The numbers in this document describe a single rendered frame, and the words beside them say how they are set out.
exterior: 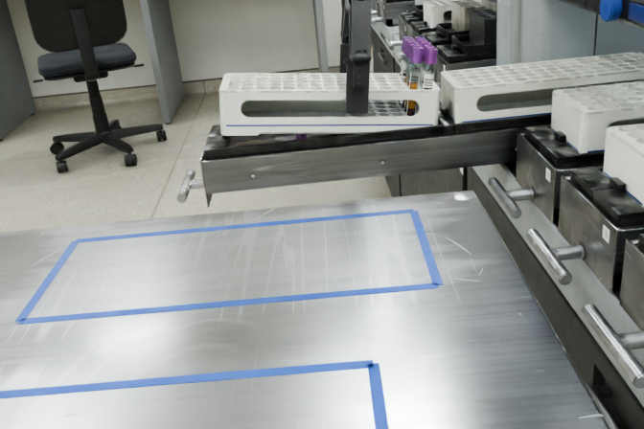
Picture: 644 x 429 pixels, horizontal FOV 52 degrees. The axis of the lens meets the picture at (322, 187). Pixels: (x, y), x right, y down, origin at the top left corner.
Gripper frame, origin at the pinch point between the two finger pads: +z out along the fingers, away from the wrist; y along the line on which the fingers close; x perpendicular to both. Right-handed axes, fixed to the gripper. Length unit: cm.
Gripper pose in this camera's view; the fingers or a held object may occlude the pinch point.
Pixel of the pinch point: (353, 87)
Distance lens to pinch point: 93.7
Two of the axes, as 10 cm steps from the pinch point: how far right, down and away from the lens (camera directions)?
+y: 0.5, 3.9, -9.2
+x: 10.0, -0.1, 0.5
